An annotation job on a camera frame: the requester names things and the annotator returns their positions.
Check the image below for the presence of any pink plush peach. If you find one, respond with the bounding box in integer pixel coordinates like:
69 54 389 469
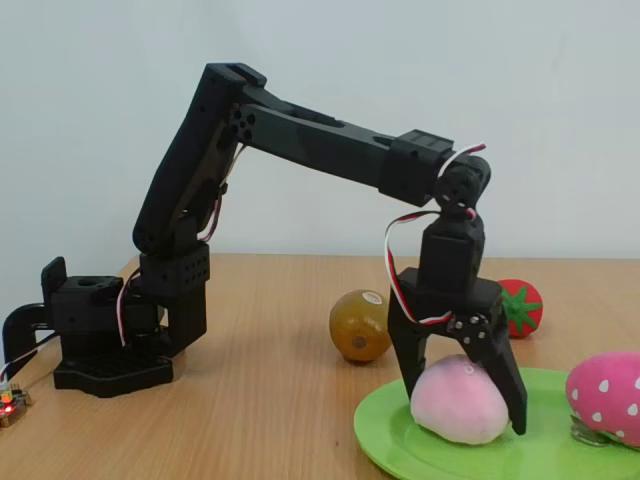
409 353 511 445

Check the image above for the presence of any green oval plate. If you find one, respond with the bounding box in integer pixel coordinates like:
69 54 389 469
353 367 640 480

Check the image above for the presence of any red plush tomato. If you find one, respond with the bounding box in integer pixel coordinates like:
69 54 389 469
497 278 545 340

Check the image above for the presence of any brown kiwi with sticker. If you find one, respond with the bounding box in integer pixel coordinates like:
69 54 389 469
328 288 394 364

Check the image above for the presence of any pink white-dotted plush strawberry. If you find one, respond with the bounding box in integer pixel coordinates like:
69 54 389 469
564 349 640 449

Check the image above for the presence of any black table clamp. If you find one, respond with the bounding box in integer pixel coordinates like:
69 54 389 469
2 256 69 374

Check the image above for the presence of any small controller board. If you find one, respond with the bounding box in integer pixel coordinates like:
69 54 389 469
0 382 34 429

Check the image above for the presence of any red white wrist servo wire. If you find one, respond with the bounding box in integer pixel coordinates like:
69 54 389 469
383 142 487 327

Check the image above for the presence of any red white elbow servo wire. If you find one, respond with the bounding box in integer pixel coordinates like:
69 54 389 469
197 143 246 245

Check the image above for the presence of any red white base servo wire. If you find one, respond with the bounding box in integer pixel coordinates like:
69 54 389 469
115 267 144 347

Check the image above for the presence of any red white board wire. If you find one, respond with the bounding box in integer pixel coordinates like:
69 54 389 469
0 332 57 386

